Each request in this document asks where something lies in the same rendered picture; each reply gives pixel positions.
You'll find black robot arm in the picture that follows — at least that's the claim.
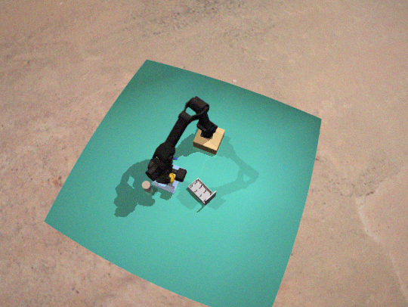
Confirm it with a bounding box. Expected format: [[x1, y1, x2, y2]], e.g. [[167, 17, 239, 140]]
[[145, 96, 218, 184]]

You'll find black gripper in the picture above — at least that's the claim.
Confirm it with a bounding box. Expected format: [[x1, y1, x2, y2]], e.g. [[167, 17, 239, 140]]
[[147, 160, 187, 182]]

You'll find white dish rack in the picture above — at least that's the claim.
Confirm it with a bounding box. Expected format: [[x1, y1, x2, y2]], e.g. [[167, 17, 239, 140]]
[[188, 178, 217, 205]]

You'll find light blue mat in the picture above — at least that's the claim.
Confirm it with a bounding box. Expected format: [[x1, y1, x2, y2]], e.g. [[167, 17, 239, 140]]
[[151, 164, 181, 194]]

